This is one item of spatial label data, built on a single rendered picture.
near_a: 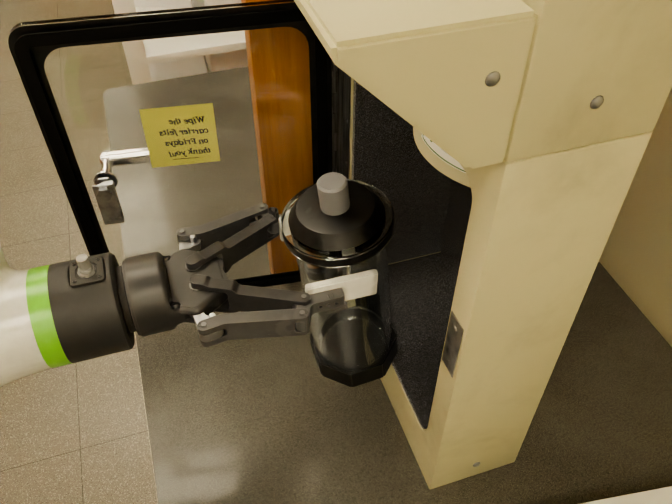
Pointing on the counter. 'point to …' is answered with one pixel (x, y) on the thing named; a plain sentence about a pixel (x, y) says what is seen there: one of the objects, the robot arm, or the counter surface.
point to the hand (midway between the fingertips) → (335, 251)
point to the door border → (167, 37)
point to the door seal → (151, 35)
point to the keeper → (452, 344)
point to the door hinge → (341, 103)
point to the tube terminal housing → (541, 224)
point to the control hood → (435, 64)
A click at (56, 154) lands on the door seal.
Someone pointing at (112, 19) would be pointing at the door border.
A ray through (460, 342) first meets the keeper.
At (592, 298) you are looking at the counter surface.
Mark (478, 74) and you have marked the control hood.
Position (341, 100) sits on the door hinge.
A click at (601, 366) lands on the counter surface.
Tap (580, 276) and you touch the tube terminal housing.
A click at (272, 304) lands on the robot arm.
